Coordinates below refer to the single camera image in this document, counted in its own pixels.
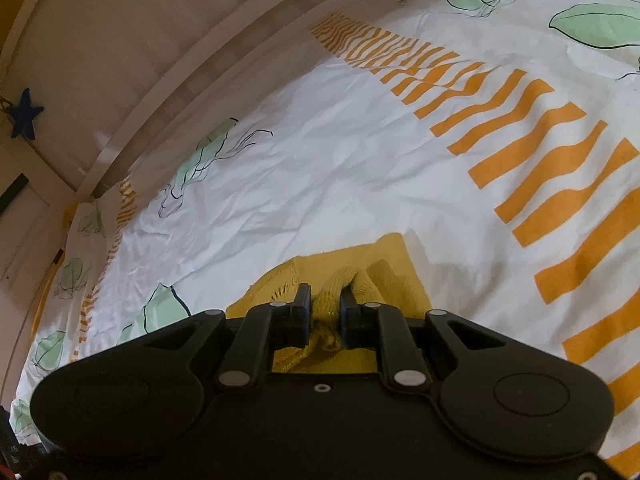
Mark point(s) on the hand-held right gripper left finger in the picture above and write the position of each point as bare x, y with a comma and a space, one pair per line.
305, 327

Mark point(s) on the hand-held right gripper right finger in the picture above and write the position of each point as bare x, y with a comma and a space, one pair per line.
346, 327

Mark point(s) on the yellow knit sweater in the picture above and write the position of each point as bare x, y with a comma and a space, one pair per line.
390, 260

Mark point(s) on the white leaf-print duvet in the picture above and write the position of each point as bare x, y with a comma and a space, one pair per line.
325, 160

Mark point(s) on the blue star decoration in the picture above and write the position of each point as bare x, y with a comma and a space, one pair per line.
25, 115

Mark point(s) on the light wooden bed frame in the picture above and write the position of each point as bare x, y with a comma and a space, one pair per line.
150, 60

